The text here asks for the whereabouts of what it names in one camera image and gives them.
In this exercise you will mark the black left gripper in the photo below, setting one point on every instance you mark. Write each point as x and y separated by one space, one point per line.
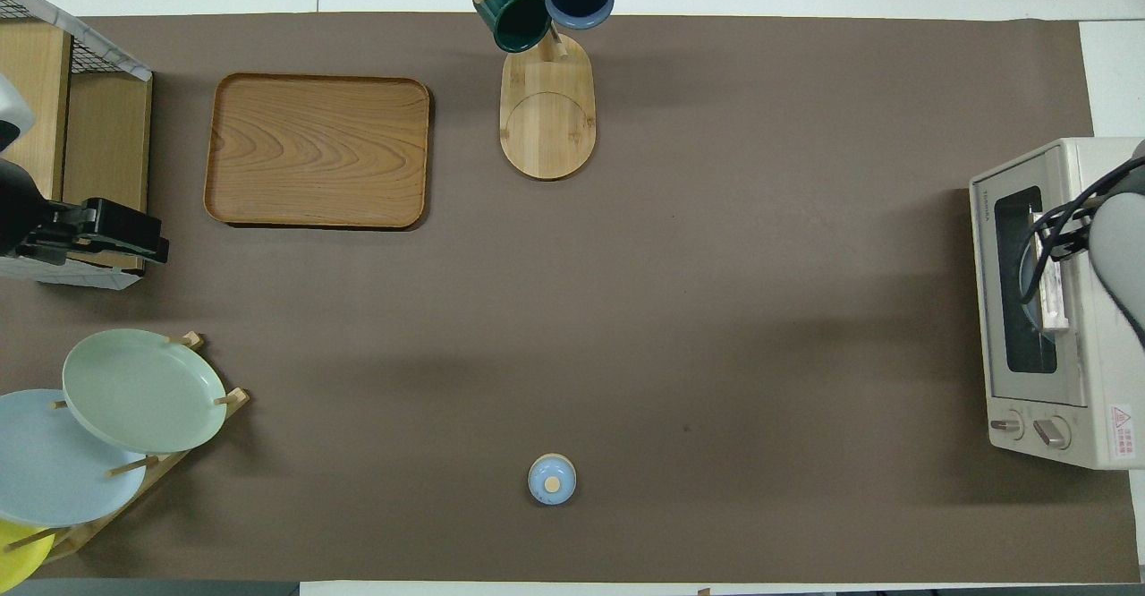
112 225

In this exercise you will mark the light blue ribbed plate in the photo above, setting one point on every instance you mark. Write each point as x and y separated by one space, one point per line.
1024 283

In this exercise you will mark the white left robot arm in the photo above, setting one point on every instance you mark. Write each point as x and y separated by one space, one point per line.
13 202

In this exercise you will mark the silver oven knob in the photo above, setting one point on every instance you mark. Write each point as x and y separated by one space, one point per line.
1051 433
1006 427

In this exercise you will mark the beige toaster oven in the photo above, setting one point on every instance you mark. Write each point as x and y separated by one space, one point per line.
1105 381

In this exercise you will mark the pale green plate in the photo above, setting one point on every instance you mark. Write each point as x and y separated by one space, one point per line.
143 390

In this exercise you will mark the wooden plate rack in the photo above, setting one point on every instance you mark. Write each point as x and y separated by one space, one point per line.
234 396

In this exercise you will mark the wooden serving tray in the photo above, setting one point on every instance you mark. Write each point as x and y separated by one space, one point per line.
318 148

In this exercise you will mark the marbled white shelf panel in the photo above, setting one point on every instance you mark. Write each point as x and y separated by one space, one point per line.
98 41

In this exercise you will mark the light blue smooth plate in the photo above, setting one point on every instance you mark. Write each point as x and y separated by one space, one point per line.
54 471

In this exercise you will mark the yellow plate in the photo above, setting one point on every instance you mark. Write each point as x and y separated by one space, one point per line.
18 560

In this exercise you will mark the wooden mug tree stand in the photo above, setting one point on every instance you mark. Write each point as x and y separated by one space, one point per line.
547 122

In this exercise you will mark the dark green mug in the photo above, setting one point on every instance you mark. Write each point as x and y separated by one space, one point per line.
514 19

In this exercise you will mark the brown table mat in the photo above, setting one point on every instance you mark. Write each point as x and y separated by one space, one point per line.
716 292

